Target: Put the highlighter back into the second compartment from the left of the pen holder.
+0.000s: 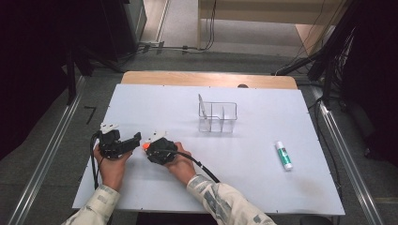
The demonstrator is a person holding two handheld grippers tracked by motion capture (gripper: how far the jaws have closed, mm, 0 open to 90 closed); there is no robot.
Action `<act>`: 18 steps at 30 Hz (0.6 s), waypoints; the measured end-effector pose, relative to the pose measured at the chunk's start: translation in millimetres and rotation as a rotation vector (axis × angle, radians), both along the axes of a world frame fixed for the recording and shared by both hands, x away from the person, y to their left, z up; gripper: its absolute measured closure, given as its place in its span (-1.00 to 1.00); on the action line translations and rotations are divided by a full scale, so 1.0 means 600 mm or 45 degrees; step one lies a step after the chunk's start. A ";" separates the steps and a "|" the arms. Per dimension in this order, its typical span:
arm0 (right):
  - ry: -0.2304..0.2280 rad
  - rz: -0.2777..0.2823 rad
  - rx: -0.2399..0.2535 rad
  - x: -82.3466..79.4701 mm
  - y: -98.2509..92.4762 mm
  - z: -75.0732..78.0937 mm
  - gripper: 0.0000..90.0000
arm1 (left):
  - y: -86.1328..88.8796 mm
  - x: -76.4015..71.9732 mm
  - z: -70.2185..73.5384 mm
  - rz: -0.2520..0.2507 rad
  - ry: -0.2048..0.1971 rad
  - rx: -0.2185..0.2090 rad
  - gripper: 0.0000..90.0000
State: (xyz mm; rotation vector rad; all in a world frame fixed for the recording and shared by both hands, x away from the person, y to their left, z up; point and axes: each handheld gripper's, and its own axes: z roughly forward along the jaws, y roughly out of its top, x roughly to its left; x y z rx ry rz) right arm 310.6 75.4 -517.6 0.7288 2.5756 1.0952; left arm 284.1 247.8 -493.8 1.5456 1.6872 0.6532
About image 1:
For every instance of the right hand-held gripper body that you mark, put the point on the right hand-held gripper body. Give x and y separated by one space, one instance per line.
161 150

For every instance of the light wooden furniture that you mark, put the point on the light wooden furniture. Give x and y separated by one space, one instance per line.
266 12

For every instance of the metal floor rail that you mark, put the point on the metal floor rail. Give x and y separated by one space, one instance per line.
47 156
347 156

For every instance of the black tripod stand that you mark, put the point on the black tripod stand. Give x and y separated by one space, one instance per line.
71 78

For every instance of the person's left hand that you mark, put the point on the person's left hand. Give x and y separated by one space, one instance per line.
111 172

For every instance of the black cabinet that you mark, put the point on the black cabinet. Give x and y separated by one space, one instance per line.
125 28

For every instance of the green and white glue stick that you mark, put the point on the green and white glue stick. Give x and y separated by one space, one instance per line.
283 156

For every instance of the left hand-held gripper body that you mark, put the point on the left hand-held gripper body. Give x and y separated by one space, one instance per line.
109 146

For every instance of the person's right hand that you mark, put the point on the person's right hand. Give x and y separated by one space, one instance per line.
184 168

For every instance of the clear plastic organizer box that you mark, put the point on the clear plastic organizer box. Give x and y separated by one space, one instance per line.
219 122

